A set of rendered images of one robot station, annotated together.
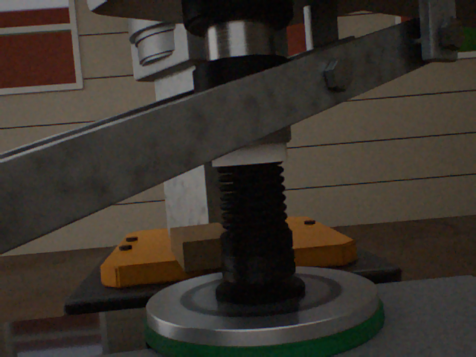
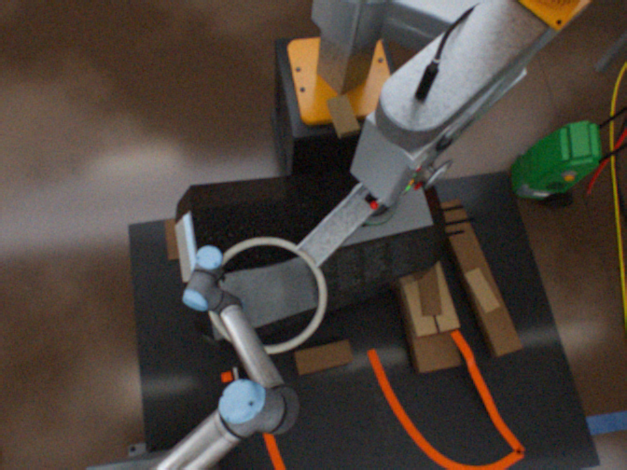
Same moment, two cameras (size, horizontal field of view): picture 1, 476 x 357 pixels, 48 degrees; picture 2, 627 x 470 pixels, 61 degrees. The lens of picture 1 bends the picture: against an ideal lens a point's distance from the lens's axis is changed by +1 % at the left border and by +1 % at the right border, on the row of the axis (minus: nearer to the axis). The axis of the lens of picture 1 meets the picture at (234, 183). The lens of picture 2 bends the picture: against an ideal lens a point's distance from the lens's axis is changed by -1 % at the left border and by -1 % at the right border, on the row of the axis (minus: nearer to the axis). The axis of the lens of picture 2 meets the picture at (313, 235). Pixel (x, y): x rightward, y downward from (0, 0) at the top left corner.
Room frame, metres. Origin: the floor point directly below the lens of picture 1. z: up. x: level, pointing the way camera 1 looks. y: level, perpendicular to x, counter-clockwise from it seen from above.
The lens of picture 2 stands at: (-0.40, 0.50, 3.05)
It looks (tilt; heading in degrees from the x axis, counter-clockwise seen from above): 71 degrees down; 343
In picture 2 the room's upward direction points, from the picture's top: 12 degrees clockwise
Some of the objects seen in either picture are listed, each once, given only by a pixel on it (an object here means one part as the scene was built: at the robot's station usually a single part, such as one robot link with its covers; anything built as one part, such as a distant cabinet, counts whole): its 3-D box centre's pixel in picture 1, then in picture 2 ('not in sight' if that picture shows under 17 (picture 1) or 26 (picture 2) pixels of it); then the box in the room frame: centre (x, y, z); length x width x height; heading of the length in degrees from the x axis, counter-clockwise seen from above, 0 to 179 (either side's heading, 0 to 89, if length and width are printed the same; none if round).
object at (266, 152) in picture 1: (248, 144); not in sight; (0.49, -0.02, 0.97); 0.07 x 0.07 x 0.04
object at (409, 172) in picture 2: not in sight; (408, 178); (0.36, -0.03, 1.35); 0.08 x 0.03 x 0.28; 128
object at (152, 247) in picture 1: (224, 242); (341, 76); (1.21, 0.03, 0.76); 0.49 x 0.49 x 0.05; 5
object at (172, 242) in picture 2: not in sight; (174, 239); (0.67, 1.01, 0.02); 0.25 x 0.10 x 0.01; 5
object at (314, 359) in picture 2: not in sight; (323, 357); (-0.10, 0.22, 0.07); 0.30 x 0.12 x 0.12; 98
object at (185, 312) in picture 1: (260, 297); (373, 201); (0.49, -0.02, 0.83); 0.21 x 0.21 x 0.01
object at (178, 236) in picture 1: (203, 245); (342, 116); (0.96, 0.07, 0.81); 0.20 x 0.10 x 0.05; 12
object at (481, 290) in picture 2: not in sight; (481, 290); (0.18, -0.74, 0.11); 0.25 x 0.10 x 0.01; 19
